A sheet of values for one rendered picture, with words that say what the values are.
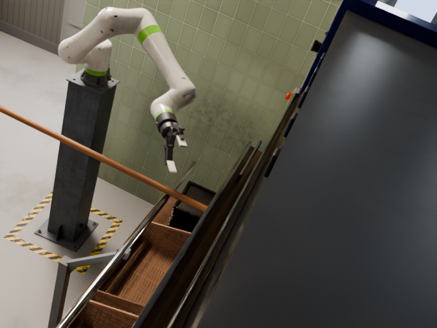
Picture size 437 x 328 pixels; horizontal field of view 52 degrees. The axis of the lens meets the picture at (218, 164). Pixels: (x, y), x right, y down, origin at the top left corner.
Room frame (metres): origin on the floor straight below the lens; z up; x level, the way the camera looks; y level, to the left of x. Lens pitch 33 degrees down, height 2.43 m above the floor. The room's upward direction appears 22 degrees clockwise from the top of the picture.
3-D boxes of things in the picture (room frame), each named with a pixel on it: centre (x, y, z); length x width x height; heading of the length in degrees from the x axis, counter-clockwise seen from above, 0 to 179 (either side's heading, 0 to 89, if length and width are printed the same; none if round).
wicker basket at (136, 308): (1.52, 0.07, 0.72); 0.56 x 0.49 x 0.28; 172
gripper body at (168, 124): (1.64, 0.24, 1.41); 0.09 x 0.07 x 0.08; 29
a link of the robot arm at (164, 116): (1.70, 0.27, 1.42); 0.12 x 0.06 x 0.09; 119
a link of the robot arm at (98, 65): (2.21, 0.84, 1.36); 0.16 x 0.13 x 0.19; 146
